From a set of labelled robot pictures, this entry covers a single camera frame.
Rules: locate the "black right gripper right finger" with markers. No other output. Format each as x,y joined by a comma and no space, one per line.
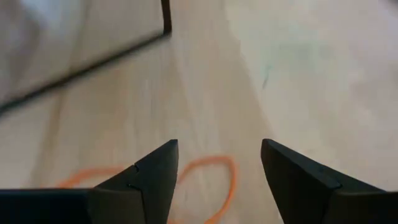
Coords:
314,199

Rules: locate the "black perforated metal desk riser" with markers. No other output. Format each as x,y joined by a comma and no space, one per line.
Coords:
93,67

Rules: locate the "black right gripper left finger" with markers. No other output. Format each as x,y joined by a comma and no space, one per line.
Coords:
146,193

